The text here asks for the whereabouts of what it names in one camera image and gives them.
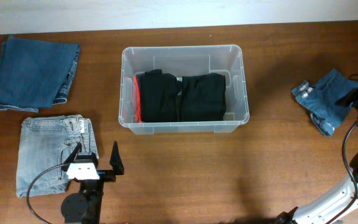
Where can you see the dark teal shirt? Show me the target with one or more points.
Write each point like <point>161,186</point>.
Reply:
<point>203,98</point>

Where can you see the clear plastic storage bin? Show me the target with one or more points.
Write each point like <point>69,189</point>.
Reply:
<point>183,61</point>

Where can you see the blue denim shorts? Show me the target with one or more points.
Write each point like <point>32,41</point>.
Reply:
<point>320,100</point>

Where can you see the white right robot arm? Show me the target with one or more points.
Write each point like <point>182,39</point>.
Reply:
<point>342,198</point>

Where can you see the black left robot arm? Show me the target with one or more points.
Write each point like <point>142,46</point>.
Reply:
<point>85,205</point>

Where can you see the light blue folded jeans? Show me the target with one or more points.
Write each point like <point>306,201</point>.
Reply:
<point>47,142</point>

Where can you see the dark blue folded jeans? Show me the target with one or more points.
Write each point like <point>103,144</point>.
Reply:
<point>36,74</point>

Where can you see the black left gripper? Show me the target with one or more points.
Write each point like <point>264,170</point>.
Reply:
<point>105,175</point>

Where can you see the black garment red trim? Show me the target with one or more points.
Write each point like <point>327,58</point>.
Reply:
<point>156,97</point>

